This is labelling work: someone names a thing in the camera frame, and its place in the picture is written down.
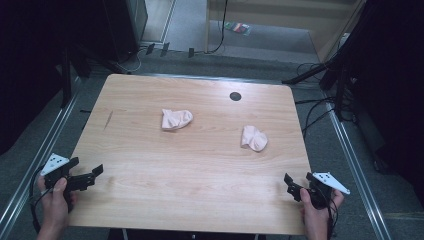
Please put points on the person's left hand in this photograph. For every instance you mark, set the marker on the person's left hand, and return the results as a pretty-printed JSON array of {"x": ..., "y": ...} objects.
[{"x": 55, "y": 206}]

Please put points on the pale pink sock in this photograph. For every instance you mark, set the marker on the pale pink sock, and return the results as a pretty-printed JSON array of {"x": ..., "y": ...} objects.
[
  {"x": 175, "y": 119},
  {"x": 254, "y": 138}
]

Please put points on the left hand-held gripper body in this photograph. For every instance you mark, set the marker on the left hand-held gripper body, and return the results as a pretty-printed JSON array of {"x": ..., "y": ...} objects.
[{"x": 55, "y": 162}]

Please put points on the black metal stand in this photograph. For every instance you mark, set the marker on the black metal stand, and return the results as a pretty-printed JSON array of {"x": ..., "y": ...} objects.
[{"x": 310, "y": 72}]

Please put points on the metal floor rail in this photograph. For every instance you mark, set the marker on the metal floor rail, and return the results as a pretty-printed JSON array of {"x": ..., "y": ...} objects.
[
  {"x": 36, "y": 160},
  {"x": 356, "y": 166}
]

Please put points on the colourful plastic packet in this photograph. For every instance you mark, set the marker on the colourful plastic packet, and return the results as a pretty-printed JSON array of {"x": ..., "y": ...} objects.
[{"x": 238, "y": 28}]

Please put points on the black round table grommet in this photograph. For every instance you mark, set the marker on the black round table grommet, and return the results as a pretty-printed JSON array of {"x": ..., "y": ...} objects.
[{"x": 235, "y": 96}]

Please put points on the black cabinet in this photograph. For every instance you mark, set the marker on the black cabinet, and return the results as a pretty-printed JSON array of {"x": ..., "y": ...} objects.
[{"x": 123, "y": 26}]

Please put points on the person's right hand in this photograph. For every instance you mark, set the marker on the person's right hand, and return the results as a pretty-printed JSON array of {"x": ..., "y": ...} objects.
[{"x": 316, "y": 218}]

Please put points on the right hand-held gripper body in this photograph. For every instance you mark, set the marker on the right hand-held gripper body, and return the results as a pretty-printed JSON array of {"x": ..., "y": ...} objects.
[{"x": 330, "y": 181}]

